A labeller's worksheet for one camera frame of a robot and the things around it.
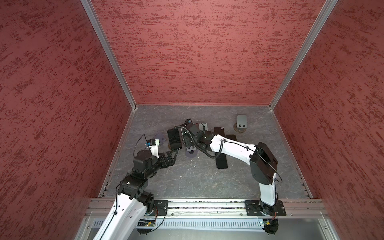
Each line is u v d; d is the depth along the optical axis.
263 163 0.48
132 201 0.49
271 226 0.71
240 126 1.02
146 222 0.72
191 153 0.92
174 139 0.92
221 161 0.90
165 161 0.65
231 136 1.03
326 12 0.73
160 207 0.73
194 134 0.66
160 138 0.98
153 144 0.66
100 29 0.79
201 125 0.97
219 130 1.06
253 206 0.74
